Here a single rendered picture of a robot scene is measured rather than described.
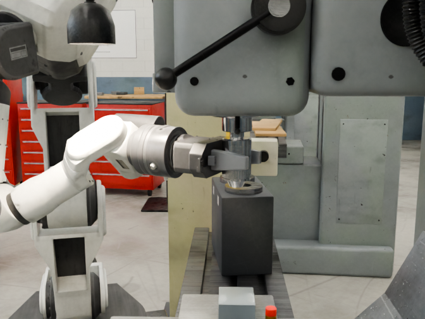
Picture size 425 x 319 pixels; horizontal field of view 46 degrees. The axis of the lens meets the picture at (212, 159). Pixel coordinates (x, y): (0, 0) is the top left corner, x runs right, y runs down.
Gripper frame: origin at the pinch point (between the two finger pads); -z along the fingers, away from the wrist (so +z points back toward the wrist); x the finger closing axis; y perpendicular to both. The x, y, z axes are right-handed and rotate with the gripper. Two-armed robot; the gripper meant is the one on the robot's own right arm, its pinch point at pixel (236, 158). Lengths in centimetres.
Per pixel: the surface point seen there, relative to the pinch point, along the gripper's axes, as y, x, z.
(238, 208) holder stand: 17.0, 27.7, 11.7
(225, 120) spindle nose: -6.2, -2.2, 1.1
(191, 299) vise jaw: 21.9, -7.2, 4.1
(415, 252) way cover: 20.3, 27.2, -25.8
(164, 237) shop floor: 126, 264, 183
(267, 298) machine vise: 21.8, -1.6, -6.5
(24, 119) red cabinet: 46, 322, 397
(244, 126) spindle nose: -5.4, -1.4, -1.8
